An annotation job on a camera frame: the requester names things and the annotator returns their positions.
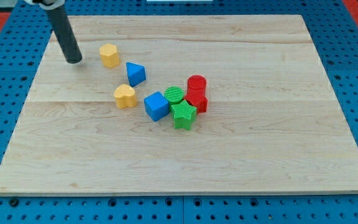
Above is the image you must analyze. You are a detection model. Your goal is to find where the green cylinder block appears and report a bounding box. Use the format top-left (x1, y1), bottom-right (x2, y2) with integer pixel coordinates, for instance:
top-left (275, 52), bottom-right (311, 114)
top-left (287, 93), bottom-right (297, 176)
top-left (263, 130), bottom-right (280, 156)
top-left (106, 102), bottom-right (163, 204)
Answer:
top-left (164, 86), bottom-right (184, 105)

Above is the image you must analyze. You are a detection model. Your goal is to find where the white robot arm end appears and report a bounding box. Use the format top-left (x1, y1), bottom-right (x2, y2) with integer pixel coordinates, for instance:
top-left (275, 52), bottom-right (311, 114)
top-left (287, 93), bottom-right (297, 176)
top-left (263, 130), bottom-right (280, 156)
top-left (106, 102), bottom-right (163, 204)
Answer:
top-left (24, 0), bottom-right (65, 10)

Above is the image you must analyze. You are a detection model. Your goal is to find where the wooden board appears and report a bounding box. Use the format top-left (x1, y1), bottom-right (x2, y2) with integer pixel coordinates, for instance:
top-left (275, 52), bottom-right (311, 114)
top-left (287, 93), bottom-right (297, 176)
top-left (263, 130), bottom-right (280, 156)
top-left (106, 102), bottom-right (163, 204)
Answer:
top-left (0, 14), bottom-right (358, 197)

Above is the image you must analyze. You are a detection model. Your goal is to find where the blue triangle block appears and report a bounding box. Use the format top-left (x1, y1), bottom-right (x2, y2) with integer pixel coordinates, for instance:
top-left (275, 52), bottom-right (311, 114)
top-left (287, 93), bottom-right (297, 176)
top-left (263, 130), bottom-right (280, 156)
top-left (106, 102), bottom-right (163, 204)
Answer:
top-left (126, 62), bottom-right (146, 87)

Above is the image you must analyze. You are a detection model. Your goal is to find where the red cylinder block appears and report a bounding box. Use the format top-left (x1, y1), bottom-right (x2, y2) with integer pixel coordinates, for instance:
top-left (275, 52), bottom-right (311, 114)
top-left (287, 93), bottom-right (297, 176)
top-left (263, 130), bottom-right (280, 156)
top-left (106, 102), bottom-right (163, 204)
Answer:
top-left (187, 75), bottom-right (207, 96)

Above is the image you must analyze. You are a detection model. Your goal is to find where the green star block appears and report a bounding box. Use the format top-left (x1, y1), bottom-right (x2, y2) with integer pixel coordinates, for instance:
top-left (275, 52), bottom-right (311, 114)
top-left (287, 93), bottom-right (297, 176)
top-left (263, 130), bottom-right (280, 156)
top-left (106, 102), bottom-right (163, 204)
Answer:
top-left (172, 100), bottom-right (197, 131)

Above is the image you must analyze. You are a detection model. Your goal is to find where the yellow hexagon block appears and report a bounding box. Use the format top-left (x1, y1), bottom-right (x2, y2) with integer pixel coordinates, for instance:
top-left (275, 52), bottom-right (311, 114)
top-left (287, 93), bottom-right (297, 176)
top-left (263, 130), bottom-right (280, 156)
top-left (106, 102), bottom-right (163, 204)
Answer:
top-left (99, 44), bottom-right (120, 68)

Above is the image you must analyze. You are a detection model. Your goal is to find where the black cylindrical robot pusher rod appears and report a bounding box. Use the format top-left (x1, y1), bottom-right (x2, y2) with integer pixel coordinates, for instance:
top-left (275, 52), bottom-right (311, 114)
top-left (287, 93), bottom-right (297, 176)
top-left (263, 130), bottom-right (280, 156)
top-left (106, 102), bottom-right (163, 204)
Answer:
top-left (45, 1), bottom-right (83, 64)

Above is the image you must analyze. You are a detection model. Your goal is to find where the yellow heart block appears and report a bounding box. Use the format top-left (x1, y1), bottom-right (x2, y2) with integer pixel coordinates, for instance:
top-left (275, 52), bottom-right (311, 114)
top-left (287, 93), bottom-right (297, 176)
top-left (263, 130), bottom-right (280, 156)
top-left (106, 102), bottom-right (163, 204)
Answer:
top-left (114, 84), bottom-right (137, 109)

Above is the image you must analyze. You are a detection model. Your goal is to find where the red star block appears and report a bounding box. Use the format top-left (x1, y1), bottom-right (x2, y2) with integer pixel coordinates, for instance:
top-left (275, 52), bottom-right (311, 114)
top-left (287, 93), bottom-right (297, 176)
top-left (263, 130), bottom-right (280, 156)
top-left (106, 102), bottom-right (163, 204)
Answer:
top-left (184, 93), bottom-right (208, 114)

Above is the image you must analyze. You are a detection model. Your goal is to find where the blue cube block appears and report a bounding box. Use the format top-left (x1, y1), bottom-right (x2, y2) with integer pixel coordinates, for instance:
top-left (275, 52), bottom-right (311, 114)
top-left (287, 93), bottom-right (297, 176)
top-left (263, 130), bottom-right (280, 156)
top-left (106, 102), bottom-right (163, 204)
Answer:
top-left (144, 91), bottom-right (170, 121)

